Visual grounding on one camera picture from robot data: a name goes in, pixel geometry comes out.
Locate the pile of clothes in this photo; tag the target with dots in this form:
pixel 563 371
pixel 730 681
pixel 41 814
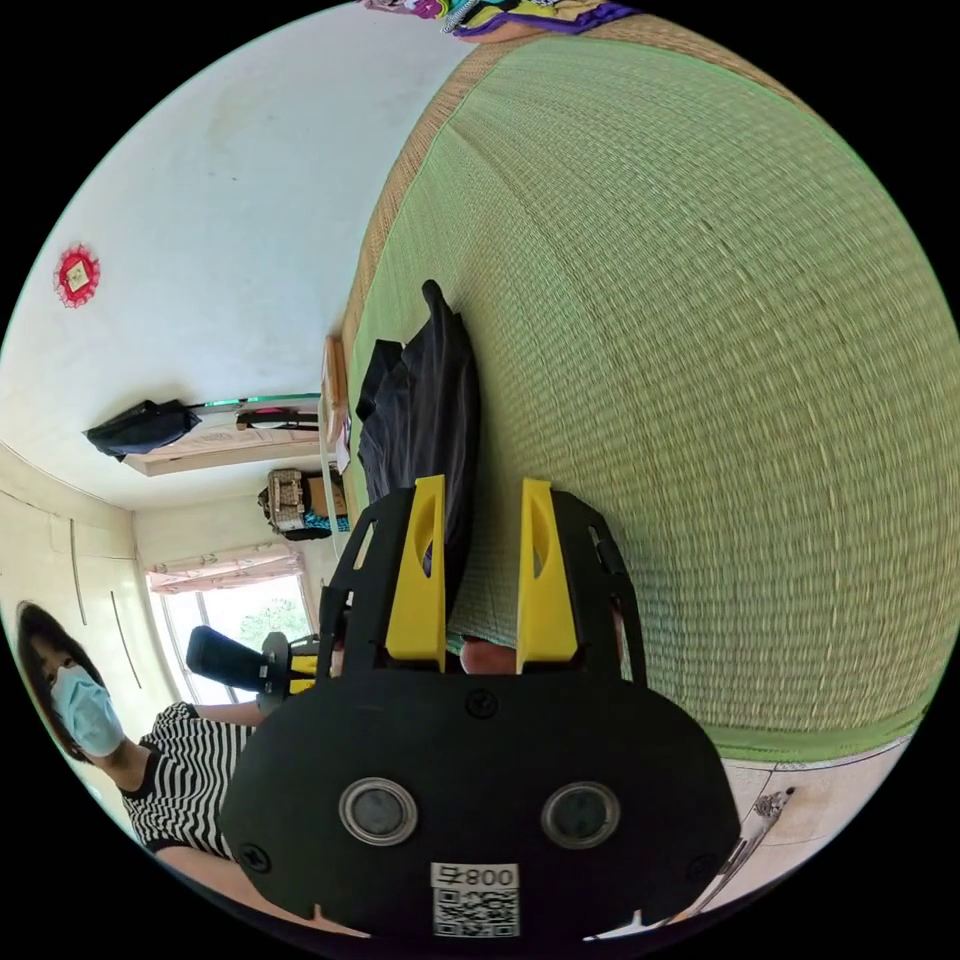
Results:
pixel 525 15

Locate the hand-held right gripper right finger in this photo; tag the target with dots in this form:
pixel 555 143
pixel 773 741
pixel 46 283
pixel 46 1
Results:
pixel 544 600

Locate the person's right forearm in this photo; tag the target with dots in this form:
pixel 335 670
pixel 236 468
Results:
pixel 210 874

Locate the brown carton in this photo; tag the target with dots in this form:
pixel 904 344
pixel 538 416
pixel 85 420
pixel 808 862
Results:
pixel 330 495

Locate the person's right hand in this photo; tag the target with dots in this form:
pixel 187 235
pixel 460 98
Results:
pixel 484 658

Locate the black bag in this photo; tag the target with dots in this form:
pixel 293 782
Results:
pixel 142 429

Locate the pink curtain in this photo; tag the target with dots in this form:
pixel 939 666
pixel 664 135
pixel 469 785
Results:
pixel 225 570

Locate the red round wall ornament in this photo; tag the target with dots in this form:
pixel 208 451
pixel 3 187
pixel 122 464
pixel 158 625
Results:
pixel 76 276

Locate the person's body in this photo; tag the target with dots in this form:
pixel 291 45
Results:
pixel 187 772

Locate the person's left forearm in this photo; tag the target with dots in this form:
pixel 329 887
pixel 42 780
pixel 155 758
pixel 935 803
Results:
pixel 229 713

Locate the window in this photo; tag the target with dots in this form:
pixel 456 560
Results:
pixel 247 611

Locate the wooden shelf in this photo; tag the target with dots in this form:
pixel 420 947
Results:
pixel 225 454

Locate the woven patterned bag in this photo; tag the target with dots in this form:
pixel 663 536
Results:
pixel 287 501

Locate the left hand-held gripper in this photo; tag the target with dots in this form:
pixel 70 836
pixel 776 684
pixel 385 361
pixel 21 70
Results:
pixel 274 667

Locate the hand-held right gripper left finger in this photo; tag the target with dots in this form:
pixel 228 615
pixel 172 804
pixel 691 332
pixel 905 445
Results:
pixel 417 592

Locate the black t-shirt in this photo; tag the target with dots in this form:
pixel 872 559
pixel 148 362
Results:
pixel 420 405

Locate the bed with green woven mat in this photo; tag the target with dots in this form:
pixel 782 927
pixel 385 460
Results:
pixel 712 375

